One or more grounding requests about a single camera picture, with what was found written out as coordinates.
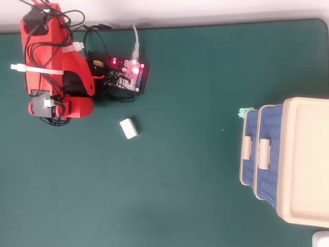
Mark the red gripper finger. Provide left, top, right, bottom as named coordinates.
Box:
left=64, top=96, right=94, bottom=119

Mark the gripper body with grey motor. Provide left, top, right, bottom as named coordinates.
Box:
left=27, top=91, right=65, bottom=119

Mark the white cube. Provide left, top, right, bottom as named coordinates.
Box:
left=119, top=118, right=140, bottom=140

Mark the blue drawer with beige handle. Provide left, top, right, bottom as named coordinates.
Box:
left=239, top=109, right=259, bottom=187
left=253, top=103, right=285, bottom=210

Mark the beige drawer cabinet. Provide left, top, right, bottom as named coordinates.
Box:
left=276, top=97, right=329, bottom=228

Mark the long white zip tie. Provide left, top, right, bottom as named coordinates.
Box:
left=10, top=63, right=65, bottom=76

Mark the short white zip tie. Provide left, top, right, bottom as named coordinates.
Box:
left=61, top=42, right=85, bottom=54

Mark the electronic controller board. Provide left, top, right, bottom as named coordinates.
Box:
left=86, top=51, right=150, bottom=96

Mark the dark green mat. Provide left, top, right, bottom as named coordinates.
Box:
left=0, top=17, right=329, bottom=247

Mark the small green object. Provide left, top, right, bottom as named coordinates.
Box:
left=237, top=107, right=255, bottom=119

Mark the white object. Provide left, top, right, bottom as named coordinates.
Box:
left=312, top=231, right=329, bottom=247

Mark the black power cable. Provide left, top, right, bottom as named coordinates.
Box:
left=82, top=23, right=113, bottom=56

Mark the white USB cable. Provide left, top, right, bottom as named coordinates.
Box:
left=131, top=23, right=142, bottom=63

